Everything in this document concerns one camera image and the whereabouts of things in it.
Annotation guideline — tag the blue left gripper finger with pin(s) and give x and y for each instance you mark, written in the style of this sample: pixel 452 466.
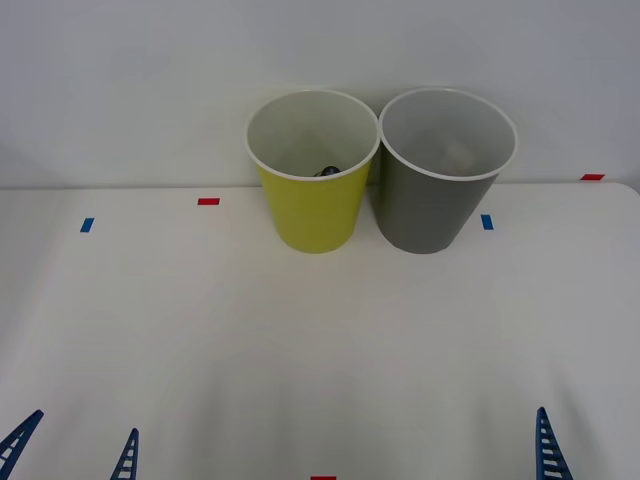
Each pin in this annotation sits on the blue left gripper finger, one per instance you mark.
pixel 129 457
pixel 20 437

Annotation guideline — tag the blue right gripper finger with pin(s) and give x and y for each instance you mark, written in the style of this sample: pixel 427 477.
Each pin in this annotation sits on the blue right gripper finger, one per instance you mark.
pixel 550 450

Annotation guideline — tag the green bottle with black cap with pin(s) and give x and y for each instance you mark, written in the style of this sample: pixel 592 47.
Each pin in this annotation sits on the green bottle with black cap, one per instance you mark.
pixel 328 171

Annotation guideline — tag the grey plastic bin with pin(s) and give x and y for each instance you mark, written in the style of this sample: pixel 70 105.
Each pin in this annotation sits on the grey plastic bin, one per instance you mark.
pixel 425 210

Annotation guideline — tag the yellow-green plastic bin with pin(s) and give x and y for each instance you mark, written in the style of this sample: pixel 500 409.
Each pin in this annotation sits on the yellow-green plastic bin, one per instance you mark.
pixel 315 215

